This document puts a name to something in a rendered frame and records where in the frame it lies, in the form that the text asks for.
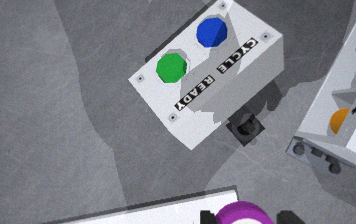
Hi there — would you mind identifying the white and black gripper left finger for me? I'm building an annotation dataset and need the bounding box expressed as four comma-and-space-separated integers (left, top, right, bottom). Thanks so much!
200, 210, 217, 224

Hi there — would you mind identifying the white control panel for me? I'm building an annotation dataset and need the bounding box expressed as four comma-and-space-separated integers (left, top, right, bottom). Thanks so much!
128, 0, 284, 150

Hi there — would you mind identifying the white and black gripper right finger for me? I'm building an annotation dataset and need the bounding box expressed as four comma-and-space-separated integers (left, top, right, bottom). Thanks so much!
277, 210, 306, 224

